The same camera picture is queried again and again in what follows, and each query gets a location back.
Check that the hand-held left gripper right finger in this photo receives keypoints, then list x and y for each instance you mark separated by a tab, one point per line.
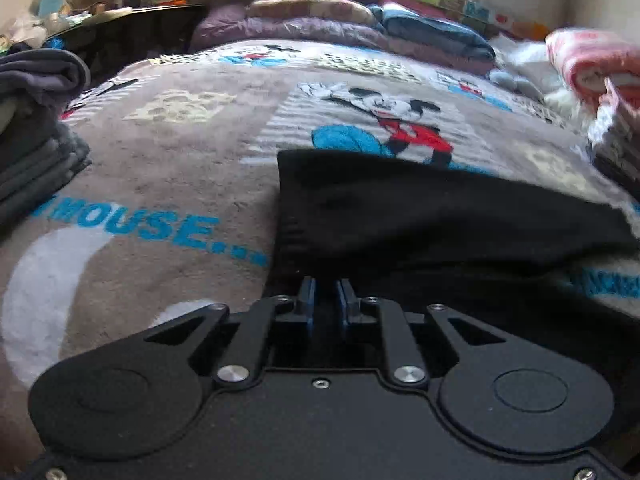
343	306

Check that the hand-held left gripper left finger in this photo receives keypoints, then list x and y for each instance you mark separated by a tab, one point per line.
310	305

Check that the black garment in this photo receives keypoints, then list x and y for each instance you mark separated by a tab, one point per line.
425	210

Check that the dark grey folded clothes stack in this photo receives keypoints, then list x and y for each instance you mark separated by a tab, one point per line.
37	165

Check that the striped folded clothes stack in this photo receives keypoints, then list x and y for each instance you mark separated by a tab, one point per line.
617	135

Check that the cartoon printed grey blanket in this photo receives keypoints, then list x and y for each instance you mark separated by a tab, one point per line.
175	185

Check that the purple quilt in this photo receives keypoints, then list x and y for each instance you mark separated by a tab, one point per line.
280	30

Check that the pink orange pillow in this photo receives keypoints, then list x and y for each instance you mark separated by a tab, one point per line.
310	7

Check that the white fluffy blanket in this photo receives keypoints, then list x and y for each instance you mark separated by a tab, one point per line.
540	72

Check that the black desk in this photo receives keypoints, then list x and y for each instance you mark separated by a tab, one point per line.
135	35

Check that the pink folded towel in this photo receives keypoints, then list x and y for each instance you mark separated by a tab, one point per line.
582	57

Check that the grey folded sweatshirt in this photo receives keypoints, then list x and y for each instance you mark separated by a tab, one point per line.
42	77

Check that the clutter on desk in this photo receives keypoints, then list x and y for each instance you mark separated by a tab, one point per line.
75	2

